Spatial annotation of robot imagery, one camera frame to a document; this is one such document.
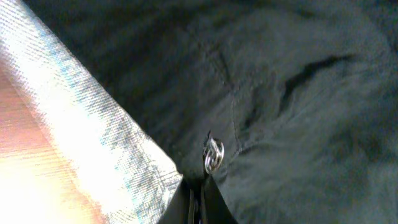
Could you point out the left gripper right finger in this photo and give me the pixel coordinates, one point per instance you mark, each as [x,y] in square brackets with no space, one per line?
[213,209]

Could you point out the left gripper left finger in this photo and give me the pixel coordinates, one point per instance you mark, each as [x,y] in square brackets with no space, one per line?
[181,209]

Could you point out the black shorts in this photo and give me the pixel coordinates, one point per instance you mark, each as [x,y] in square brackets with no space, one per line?
[290,106]

